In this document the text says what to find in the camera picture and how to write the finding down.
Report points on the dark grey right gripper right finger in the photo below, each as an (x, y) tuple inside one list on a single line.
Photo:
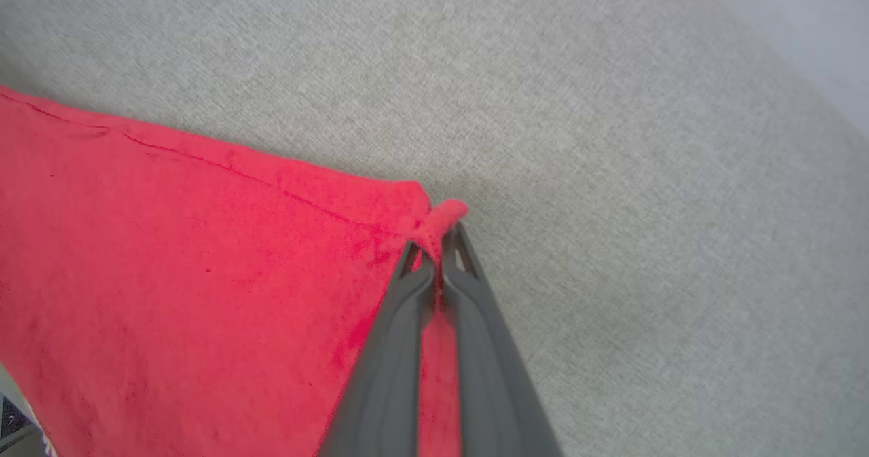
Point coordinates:
[(489, 375)]

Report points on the red jersey with white trim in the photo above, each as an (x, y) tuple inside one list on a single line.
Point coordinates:
[(170, 287)]

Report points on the light grey fabric sofa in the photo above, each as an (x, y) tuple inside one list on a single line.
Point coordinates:
[(577, 138)]

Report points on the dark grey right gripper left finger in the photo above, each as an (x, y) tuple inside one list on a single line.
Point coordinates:
[(387, 375)]

